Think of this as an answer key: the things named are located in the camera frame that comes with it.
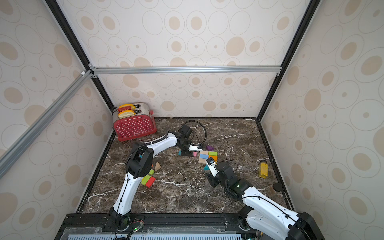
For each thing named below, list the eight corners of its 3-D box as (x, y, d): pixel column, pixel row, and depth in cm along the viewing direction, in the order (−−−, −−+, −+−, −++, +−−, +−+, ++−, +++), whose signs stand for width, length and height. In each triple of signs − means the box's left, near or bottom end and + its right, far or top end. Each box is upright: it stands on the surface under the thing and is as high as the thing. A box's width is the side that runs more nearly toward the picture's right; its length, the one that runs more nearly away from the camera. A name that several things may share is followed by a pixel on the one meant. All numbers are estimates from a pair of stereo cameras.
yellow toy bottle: (258, 177, 91) (261, 174, 87) (258, 163, 97) (261, 159, 94) (266, 179, 90) (269, 176, 87) (265, 164, 97) (268, 161, 93)
